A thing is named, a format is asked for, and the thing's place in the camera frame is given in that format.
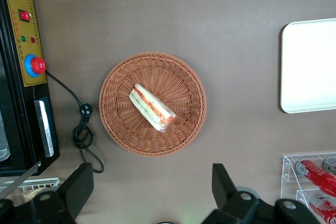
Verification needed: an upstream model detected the clear acrylic bottle rack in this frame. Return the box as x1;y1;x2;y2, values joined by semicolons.
280;152;336;224

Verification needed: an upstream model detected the white wire rack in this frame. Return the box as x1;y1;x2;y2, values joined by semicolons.
0;177;61;198

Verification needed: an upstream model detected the grey metal machine lever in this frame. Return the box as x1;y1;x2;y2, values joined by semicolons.
0;161;43;200

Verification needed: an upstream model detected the beige plastic tray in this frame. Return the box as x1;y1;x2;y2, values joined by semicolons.
280;18;336;114

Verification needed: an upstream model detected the brown round wicker basket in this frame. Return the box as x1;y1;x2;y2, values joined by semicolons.
99;51;207;157

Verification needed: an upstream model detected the large clear plastic container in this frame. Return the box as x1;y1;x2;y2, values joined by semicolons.
0;108;11;163

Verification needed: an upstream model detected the black machine power cable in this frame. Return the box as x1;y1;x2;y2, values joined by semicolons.
45;70;105;174

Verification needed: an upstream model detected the black sealing machine yellow panel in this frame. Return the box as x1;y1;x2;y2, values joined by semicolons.
0;0;61;178

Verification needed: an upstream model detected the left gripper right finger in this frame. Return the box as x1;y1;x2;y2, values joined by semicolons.
202;163;260;224

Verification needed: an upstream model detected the triangle sandwich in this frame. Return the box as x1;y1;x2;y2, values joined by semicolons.
128;83;177;133

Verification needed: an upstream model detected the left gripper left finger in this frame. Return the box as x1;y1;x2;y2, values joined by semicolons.
30;163;95;224

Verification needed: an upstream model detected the clear bag puffed snack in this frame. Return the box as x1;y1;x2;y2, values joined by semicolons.
22;186;44;201

